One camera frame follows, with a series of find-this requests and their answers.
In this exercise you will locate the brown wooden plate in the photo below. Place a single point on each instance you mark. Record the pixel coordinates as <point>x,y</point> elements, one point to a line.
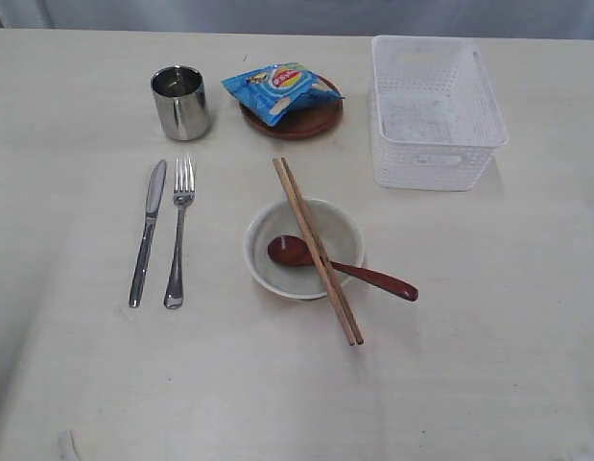
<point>301,123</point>

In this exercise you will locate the wooden chopstick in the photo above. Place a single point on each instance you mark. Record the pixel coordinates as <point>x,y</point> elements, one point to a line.
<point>325,254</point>
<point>311,249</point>

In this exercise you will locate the silver table knife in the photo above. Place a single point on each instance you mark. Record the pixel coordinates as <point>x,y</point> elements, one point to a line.
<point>153,201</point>

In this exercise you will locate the dark red wooden spoon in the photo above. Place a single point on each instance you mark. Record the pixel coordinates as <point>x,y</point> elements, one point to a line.
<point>292,251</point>

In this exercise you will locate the silver metal fork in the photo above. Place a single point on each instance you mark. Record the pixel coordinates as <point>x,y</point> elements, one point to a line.
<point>183,197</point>

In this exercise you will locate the white perforated plastic basket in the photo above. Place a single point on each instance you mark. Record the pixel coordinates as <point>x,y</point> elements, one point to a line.
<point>434,122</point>

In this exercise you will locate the speckled ceramic bowl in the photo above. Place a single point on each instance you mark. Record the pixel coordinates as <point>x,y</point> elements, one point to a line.
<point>339,234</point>

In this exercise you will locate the stainless steel cup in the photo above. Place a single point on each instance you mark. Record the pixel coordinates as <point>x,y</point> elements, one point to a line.
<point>180,102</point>

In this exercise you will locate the blue chips bag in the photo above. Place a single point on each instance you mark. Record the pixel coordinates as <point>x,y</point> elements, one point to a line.
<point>273,90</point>

